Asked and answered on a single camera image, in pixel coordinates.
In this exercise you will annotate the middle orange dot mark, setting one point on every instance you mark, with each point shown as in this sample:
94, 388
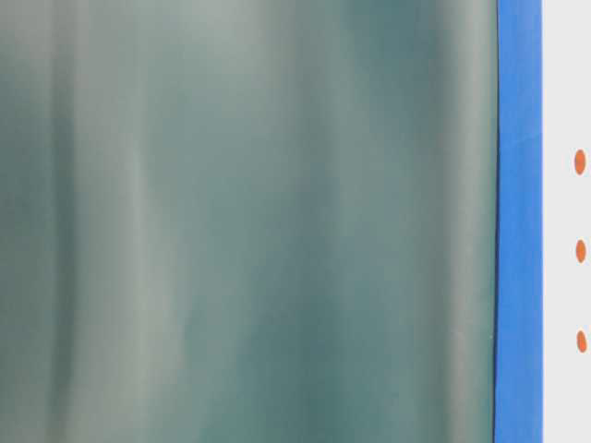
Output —
580, 250

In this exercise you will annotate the orange dot mark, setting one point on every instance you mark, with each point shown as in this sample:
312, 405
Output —
581, 342
579, 162
580, 250

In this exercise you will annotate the upper orange dot mark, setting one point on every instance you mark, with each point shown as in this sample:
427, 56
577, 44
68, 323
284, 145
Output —
579, 162

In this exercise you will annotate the lower orange dot mark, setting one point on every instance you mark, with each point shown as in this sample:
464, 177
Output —
581, 342

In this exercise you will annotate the blue tape strip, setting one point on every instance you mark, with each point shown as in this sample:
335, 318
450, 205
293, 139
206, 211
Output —
519, 299

